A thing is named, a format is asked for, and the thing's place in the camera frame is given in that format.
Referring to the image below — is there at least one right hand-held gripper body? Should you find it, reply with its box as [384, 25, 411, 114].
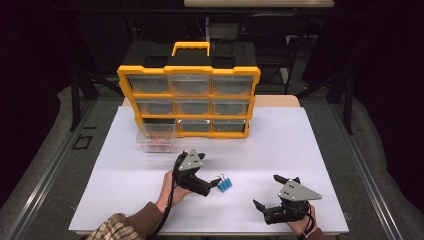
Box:
[263, 177, 323, 225]

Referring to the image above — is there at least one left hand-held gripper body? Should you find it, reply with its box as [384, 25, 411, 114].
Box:
[173, 148, 213, 197]

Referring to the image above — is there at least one blue binder clip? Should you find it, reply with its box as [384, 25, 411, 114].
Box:
[217, 175, 234, 193]

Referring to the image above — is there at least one clear plastic drawer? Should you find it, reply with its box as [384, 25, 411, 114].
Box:
[135, 122, 178, 154]

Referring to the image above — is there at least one person's left hand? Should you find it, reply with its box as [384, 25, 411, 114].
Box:
[155, 170, 194, 213]

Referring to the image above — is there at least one person's right hand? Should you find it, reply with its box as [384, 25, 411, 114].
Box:
[287, 204, 318, 236]

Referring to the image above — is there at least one set of closed clear drawers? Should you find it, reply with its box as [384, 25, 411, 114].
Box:
[126, 73, 254, 134]

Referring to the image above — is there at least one light wooden table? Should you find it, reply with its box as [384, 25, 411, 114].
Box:
[121, 94, 301, 108]

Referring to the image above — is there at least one black metal stand leg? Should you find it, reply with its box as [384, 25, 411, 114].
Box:
[344, 75, 355, 136]
[69, 70, 82, 132]

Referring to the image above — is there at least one yellow black storage organizer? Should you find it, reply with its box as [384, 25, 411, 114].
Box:
[116, 41, 262, 140]

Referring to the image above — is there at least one black chair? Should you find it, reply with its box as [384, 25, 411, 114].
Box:
[238, 13, 303, 95]

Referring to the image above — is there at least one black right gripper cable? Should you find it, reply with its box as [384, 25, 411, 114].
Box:
[299, 203, 317, 240]

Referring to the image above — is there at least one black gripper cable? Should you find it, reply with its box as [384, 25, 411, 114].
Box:
[299, 203, 317, 240]
[145, 166, 178, 240]

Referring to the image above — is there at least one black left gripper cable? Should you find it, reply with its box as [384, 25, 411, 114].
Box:
[145, 166, 178, 240]

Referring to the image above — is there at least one aluminium floor rail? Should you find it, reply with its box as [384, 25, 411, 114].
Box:
[3, 99, 98, 240]
[329, 99, 405, 240]

